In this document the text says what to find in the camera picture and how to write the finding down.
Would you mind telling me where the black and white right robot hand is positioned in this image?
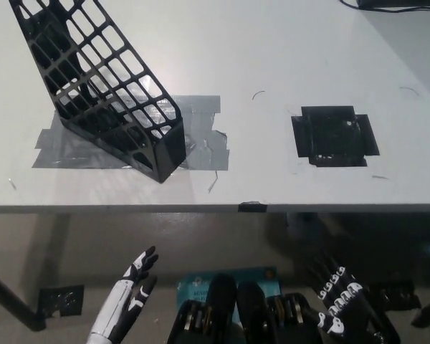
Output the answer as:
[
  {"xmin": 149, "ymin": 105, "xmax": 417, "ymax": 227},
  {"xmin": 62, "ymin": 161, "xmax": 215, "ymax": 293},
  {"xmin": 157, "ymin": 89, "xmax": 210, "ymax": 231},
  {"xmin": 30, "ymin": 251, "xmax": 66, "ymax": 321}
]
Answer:
[{"xmin": 302, "ymin": 249, "xmax": 402, "ymax": 344}]

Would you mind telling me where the thin black cable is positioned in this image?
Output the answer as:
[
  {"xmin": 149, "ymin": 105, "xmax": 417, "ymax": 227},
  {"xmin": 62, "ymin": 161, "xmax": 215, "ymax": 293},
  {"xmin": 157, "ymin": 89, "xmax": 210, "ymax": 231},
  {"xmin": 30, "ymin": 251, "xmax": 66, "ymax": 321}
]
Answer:
[{"xmin": 340, "ymin": 0, "xmax": 430, "ymax": 14}]

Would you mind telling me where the black square tape patch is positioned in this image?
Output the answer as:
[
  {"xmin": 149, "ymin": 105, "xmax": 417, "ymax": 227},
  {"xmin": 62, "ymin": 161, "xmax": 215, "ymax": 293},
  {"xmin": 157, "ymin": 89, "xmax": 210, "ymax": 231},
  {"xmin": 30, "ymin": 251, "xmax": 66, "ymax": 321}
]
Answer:
[{"xmin": 291, "ymin": 105, "xmax": 381, "ymax": 168}]

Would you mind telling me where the black metal table leg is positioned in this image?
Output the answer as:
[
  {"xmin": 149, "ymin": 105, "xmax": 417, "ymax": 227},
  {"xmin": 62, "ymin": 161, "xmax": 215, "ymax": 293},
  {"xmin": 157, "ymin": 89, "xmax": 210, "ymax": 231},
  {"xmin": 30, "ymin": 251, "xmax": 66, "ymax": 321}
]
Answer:
[{"xmin": 0, "ymin": 267, "xmax": 47, "ymax": 331}]

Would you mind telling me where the black tape floor marker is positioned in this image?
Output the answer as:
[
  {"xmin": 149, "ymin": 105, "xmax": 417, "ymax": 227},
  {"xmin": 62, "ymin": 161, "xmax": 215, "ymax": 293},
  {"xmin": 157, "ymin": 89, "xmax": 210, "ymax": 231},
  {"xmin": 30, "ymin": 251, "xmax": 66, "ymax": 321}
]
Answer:
[
  {"xmin": 368, "ymin": 281, "xmax": 422, "ymax": 311},
  {"xmin": 37, "ymin": 285, "xmax": 85, "ymax": 318}
]

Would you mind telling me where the grey duct tape patch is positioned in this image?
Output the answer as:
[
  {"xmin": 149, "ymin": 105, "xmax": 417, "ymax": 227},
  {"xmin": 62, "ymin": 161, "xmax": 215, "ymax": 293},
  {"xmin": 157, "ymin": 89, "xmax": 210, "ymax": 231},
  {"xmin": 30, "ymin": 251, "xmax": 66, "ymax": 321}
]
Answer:
[{"xmin": 31, "ymin": 95, "xmax": 231, "ymax": 171}]

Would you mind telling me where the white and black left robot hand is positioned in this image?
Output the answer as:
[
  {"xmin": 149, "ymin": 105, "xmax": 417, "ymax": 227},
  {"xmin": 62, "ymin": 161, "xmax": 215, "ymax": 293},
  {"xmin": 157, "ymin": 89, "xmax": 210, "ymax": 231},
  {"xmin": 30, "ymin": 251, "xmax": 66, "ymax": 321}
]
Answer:
[{"xmin": 87, "ymin": 245, "xmax": 160, "ymax": 340}]

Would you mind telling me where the teal router box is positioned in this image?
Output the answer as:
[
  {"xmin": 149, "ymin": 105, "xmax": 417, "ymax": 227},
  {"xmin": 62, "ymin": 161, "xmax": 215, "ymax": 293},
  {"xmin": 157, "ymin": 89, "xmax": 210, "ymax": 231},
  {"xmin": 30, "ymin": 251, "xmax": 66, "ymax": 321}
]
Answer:
[{"xmin": 175, "ymin": 267, "xmax": 279, "ymax": 312}]

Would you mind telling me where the dark flat device base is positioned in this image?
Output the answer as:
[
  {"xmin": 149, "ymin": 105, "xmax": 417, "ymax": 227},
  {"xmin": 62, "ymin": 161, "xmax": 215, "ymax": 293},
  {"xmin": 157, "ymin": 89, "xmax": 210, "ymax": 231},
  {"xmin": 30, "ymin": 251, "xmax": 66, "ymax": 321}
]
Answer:
[{"xmin": 356, "ymin": 0, "xmax": 430, "ymax": 9}]

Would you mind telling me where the black plastic lattice file shelf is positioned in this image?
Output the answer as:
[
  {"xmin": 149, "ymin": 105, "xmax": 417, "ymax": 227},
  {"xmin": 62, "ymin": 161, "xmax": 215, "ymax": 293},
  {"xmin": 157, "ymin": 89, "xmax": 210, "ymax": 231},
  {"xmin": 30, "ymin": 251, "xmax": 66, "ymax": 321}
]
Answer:
[{"xmin": 9, "ymin": 0, "xmax": 186, "ymax": 184}]

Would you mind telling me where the small black tape strip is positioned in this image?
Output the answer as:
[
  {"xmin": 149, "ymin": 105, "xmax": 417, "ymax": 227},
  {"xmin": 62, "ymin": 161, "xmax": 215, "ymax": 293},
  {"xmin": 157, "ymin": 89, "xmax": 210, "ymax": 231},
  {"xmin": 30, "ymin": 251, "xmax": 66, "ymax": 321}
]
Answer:
[{"xmin": 237, "ymin": 201, "xmax": 268, "ymax": 213}]

